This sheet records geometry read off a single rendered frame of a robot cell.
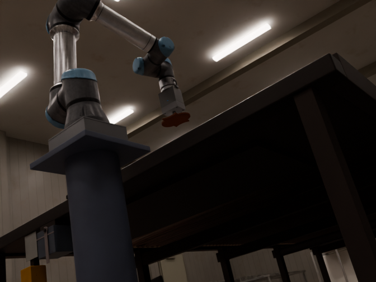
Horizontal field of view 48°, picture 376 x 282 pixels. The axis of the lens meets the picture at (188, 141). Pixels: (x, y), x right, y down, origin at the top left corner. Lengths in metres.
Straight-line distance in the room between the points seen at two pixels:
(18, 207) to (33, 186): 0.64
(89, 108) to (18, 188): 8.36
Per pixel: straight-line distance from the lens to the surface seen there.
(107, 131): 1.36
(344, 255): 8.32
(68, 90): 1.46
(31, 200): 9.77
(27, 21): 6.89
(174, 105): 1.83
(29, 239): 2.20
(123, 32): 1.77
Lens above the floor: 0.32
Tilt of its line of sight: 23 degrees up
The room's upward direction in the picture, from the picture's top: 13 degrees counter-clockwise
